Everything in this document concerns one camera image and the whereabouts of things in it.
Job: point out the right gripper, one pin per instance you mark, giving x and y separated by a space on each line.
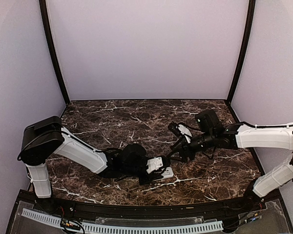
184 146

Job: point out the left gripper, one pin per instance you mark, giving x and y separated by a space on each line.
142 181

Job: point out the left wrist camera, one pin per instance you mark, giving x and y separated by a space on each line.
158 163

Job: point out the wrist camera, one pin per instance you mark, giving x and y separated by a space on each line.
158 163
179 130

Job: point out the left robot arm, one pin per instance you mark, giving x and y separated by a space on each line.
47 137

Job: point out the right black frame post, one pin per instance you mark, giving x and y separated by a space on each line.
243 50

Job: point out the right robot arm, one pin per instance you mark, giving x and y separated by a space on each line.
240 135

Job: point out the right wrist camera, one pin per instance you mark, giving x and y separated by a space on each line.
179 130

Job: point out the left black frame post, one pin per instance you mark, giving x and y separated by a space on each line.
52 50

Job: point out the black frame post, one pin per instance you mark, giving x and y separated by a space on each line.
52 50
243 50

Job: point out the white remote control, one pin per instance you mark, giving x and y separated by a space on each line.
168 173

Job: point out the black front rail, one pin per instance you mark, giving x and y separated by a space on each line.
228 210

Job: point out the white slotted cable duct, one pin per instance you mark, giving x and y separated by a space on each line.
92 228

